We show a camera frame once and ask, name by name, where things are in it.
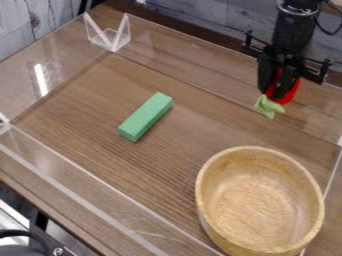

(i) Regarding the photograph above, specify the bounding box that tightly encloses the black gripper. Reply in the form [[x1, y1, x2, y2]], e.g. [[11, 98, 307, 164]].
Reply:
[[243, 29, 333, 100]]

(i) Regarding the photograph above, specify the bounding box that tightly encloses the red plush strawberry toy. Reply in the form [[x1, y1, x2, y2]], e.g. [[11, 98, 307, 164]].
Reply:
[[255, 68, 301, 119]]

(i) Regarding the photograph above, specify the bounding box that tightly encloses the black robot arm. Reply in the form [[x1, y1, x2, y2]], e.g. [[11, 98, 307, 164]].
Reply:
[[243, 0, 342, 105]]

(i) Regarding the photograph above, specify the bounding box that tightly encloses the green rectangular block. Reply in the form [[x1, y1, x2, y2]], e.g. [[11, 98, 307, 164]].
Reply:
[[118, 92, 174, 142]]

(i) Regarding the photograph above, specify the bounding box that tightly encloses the wooden bowl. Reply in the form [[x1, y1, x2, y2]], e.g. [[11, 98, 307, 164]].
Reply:
[[195, 146, 325, 256]]

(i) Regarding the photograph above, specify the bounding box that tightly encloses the clear acrylic table enclosure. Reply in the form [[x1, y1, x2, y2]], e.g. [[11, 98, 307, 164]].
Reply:
[[0, 16, 342, 256]]

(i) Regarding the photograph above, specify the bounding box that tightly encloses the black cable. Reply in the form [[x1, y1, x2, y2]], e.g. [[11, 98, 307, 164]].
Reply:
[[0, 226, 46, 256]]

